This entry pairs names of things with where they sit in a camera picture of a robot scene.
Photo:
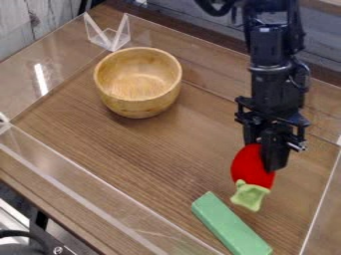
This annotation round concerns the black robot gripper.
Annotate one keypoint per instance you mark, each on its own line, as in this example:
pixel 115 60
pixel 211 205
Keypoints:
pixel 269 113

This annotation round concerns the red plush strawberry toy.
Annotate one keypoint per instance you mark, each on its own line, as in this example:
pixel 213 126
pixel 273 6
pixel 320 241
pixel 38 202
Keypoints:
pixel 252 180

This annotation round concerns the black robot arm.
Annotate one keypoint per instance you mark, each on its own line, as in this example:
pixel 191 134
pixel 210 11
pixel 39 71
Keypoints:
pixel 273 30

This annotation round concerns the green rectangular block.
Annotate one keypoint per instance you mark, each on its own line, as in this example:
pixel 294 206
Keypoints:
pixel 226 226

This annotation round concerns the light wooden bowl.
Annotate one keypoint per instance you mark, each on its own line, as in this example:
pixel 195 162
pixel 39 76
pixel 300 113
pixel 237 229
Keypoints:
pixel 138 81

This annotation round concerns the black table leg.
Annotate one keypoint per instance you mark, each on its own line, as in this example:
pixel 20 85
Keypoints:
pixel 42 220

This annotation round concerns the clear acrylic corner bracket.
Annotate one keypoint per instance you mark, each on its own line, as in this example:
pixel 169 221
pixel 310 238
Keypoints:
pixel 110 39

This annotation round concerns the clear acrylic front wall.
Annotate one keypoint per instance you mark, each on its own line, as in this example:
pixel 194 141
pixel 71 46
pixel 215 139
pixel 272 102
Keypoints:
pixel 116 224

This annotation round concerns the black device with cable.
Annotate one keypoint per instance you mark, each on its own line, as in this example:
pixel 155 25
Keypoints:
pixel 42 243

